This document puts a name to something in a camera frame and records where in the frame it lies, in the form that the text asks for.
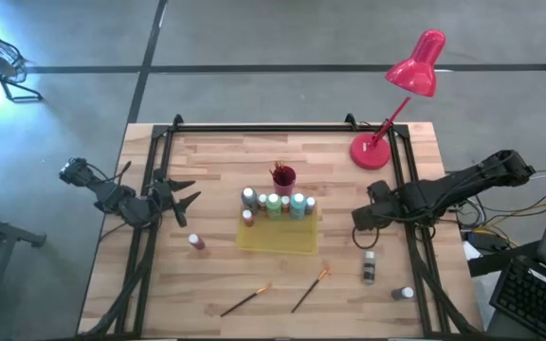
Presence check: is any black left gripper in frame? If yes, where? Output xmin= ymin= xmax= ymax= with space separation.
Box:
xmin=152 ymin=169 xmax=203 ymax=228

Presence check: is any black desk beam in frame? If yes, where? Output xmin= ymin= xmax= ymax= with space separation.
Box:
xmin=466 ymin=240 xmax=544 ymax=278

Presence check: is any large teal paint bottle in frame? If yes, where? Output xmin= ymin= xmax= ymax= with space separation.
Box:
xmin=289 ymin=191 xmax=307 ymax=221

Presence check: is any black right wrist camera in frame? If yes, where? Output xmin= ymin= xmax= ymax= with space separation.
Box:
xmin=366 ymin=179 xmax=393 ymax=200

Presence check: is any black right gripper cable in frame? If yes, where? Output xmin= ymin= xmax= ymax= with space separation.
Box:
xmin=351 ymin=225 xmax=381 ymax=251

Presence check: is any dark green handle paintbrush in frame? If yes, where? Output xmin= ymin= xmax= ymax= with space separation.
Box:
xmin=291 ymin=264 xmax=331 ymax=314

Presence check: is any grey-blue paint bottle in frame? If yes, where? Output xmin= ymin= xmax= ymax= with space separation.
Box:
xmin=241 ymin=187 xmax=259 ymax=210

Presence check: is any magenta plastic cup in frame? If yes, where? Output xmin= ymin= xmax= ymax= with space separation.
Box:
xmin=272 ymin=164 xmax=298 ymax=197

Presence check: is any red desk lamp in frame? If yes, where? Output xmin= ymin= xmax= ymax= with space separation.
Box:
xmin=348 ymin=28 xmax=447 ymax=171

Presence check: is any large green paint bottle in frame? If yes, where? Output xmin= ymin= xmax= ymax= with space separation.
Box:
xmin=265 ymin=192 xmax=282 ymax=221

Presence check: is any black power box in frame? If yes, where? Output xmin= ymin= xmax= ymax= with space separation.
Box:
xmin=464 ymin=230 xmax=512 ymax=253

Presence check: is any flat orange bristle paintbrush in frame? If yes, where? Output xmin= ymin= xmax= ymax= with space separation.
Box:
xmin=219 ymin=282 xmax=273 ymax=318

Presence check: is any yellow cable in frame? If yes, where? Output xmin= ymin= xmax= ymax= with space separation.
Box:
xmin=462 ymin=201 xmax=546 ymax=241

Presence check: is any yellow translucent plastic bin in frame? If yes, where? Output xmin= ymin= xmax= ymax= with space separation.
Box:
xmin=235 ymin=204 xmax=320 ymax=257

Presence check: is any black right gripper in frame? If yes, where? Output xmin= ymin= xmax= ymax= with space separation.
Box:
xmin=351 ymin=188 xmax=405 ymax=232

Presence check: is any black metal stand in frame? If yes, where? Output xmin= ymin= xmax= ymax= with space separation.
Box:
xmin=0 ymin=206 xmax=47 ymax=332

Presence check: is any black keyboard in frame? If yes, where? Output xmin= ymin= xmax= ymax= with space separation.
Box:
xmin=489 ymin=259 xmax=546 ymax=341

